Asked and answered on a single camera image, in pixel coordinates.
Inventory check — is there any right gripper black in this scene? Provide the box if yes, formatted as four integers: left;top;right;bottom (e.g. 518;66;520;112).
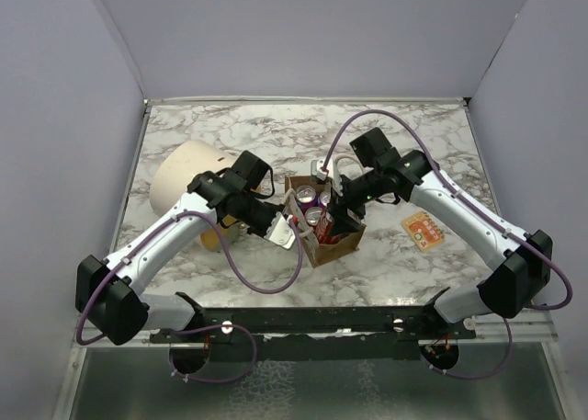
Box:
326;167;384;234

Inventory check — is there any orange spiral notebook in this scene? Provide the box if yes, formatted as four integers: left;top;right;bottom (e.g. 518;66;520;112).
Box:
401;211;445;252

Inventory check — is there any red cola can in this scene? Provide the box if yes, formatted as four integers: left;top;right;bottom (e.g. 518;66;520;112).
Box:
314;210;334;244
304;207;322;227

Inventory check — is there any purple soda can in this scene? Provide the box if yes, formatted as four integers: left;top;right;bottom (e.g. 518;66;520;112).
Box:
318;189;331;208
295;185;317;211

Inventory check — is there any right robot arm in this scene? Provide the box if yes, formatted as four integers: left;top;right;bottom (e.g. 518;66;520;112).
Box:
313;128;553;338

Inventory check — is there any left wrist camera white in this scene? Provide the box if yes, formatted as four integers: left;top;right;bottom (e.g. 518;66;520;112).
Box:
265;212;295;250

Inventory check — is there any white round box colourful lid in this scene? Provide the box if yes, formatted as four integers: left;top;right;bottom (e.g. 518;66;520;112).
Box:
149;140;240;252

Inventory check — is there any aluminium side rail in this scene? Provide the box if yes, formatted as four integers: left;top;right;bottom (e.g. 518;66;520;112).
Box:
473;310;559;343

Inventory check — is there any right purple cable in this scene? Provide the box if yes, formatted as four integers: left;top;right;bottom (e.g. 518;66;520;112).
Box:
321;109;574;379

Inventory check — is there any black mounting rail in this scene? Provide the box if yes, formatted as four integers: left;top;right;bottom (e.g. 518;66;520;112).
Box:
150;306;475;362

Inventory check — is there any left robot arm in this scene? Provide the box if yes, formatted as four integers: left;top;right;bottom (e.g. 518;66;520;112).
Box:
74;151;295;346

